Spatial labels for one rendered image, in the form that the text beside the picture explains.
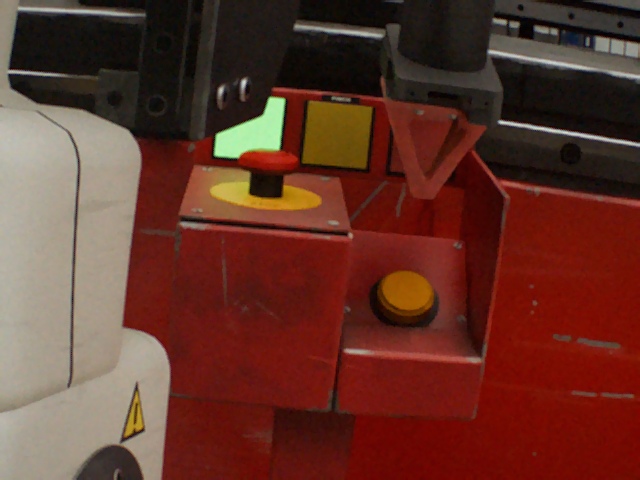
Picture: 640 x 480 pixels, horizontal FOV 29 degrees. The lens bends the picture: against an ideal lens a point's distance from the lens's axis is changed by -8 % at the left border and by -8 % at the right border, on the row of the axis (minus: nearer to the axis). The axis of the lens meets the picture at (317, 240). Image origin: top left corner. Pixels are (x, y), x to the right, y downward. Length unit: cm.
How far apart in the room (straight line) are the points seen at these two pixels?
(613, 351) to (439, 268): 27
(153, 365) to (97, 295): 7
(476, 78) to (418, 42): 4
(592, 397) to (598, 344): 5
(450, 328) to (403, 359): 7
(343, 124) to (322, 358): 19
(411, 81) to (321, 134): 19
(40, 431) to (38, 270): 6
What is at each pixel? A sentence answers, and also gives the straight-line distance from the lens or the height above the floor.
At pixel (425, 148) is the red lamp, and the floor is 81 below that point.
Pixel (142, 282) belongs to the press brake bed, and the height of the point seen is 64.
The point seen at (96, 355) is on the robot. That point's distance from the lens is 45.
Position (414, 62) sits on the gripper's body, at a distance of 79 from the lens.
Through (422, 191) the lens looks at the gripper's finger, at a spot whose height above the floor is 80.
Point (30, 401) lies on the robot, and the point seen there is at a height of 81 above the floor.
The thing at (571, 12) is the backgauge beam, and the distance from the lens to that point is 146.
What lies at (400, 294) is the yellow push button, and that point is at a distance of 88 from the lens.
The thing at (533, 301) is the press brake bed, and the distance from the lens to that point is 112.
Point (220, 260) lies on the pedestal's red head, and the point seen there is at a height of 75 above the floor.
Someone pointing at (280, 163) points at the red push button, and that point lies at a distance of 85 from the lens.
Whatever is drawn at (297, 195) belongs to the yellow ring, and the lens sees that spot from 87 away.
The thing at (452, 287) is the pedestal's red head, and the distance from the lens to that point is 91.
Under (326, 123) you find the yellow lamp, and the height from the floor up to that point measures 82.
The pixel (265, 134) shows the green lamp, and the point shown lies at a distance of 94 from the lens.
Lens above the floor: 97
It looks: 14 degrees down
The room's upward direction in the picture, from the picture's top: 6 degrees clockwise
